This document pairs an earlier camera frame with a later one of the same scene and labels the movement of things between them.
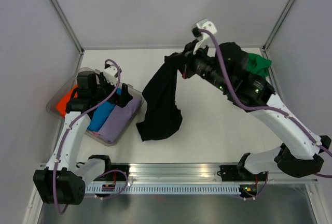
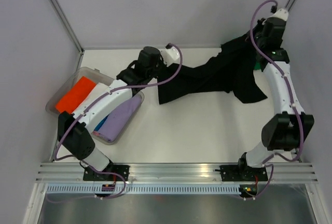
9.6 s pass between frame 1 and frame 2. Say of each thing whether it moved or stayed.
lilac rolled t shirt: stayed
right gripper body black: moved
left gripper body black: moved
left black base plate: stayed
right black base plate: stayed
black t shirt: moved
